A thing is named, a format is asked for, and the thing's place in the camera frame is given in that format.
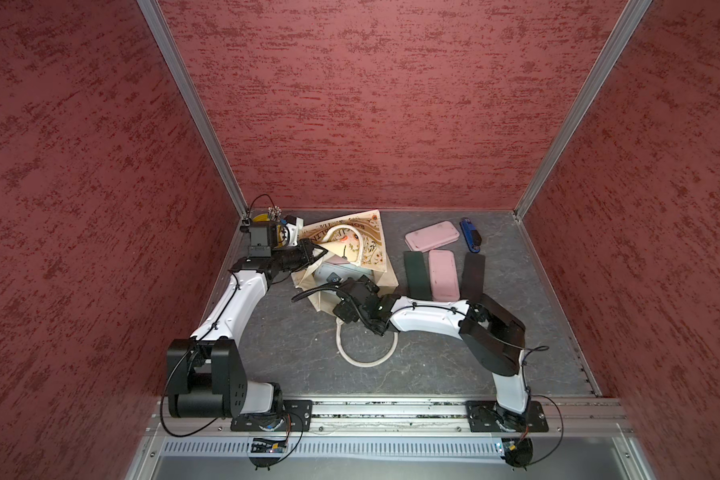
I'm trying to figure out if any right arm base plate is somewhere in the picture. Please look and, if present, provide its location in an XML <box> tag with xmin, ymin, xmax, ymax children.
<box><xmin>465</xmin><ymin>400</ymin><xmax>549</xmax><ymax>434</ymax></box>

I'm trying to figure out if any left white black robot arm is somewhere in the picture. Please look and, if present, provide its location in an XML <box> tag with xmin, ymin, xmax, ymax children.
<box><xmin>161</xmin><ymin>221</ymin><xmax>328</xmax><ymax>427</ymax></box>

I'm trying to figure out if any green pencil case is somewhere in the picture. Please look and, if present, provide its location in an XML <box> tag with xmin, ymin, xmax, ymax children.
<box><xmin>403</xmin><ymin>251</ymin><xmax>432</xmax><ymax>301</ymax></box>

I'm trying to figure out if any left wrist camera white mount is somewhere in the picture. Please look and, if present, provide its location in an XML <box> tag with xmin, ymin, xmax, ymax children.
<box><xmin>280</xmin><ymin>215</ymin><xmax>304</xmax><ymax>247</ymax></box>

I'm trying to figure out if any aluminium front rail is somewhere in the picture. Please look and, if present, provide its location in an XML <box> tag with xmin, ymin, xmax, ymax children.
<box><xmin>149</xmin><ymin>394</ymin><xmax>631</xmax><ymax>436</ymax></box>

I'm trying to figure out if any blue stapler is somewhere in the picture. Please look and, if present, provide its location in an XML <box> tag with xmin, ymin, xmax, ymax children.
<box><xmin>459</xmin><ymin>217</ymin><xmax>482</xmax><ymax>254</ymax></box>

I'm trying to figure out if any dark grey pencil case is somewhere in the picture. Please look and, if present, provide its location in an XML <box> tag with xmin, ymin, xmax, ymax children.
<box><xmin>460</xmin><ymin>252</ymin><xmax>486</xmax><ymax>303</ymax></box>

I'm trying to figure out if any yellow cup with pens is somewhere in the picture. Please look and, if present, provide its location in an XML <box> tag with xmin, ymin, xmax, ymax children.
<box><xmin>240</xmin><ymin>207</ymin><xmax>288</xmax><ymax>249</ymax></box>

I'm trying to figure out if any light grey pencil case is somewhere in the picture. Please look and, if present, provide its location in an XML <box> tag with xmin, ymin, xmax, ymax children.
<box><xmin>313</xmin><ymin>263</ymin><xmax>373</xmax><ymax>285</ymax></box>

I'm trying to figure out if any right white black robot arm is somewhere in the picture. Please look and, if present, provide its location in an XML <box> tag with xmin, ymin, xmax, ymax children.
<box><xmin>327</xmin><ymin>276</ymin><xmax>547</xmax><ymax>433</ymax></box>

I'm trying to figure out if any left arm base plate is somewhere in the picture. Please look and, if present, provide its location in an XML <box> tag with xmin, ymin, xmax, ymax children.
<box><xmin>230</xmin><ymin>399</ymin><xmax>314</xmax><ymax>433</ymax></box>

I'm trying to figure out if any cream floral canvas tote bag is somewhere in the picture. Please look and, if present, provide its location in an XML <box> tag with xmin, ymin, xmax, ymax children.
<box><xmin>290</xmin><ymin>208</ymin><xmax>400</xmax><ymax>369</ymax></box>

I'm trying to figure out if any pink pencil case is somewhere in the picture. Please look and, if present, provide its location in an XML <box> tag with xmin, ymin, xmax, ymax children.
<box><xmin>326</xmin><ymin>255</ymin><xmax>350</xmax><ymax>265</ymax></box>
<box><xmin>429</xmin><ymin>250</ymin><xmax>460</xmax><ymax>302</ymax></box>
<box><xmin>404</xmin><ymin>221</ymin><xmax>460</xmax><ymax>252</ymax></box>

